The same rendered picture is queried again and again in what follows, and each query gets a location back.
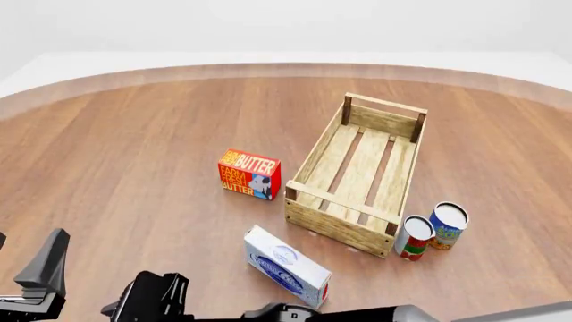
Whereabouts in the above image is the red and white tin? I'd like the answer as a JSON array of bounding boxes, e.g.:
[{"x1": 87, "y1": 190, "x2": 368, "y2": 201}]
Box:
[{"x1": 393, "y1": 215, "x2": 437, "y2": 263}]

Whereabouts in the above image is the red butter box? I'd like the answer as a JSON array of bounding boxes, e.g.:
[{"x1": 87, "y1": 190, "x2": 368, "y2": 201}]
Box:
[{"x1": 217, "y1": 148, "x2": 282, "y2": 201}]

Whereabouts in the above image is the blue soup tin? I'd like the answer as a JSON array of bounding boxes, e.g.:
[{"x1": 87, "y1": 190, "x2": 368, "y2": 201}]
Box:
[{"x1": 427, "y1": 200, "x2": 470, "y2": 252}]

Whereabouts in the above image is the wooden slat tray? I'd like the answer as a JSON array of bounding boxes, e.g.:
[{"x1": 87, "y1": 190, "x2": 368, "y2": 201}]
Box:
[{"x1": 284, "y1": 91, "x2": 429, "y2": 259}]

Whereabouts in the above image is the white and blue box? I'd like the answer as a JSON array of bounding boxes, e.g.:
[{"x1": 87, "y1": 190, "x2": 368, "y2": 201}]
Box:
[{"x1": 243, "y1": 224, "x2": 333, "y2": 311}]

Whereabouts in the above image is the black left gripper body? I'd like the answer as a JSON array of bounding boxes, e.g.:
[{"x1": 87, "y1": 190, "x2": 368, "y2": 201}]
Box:
[{"x1": 0, "y1": 284, "x2": 67, "y2": 322}]

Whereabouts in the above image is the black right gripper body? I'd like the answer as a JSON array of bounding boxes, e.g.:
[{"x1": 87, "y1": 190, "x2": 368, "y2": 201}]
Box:
[{"x1": 100, "y1": 270, "x2": 194, "y2": 322}]

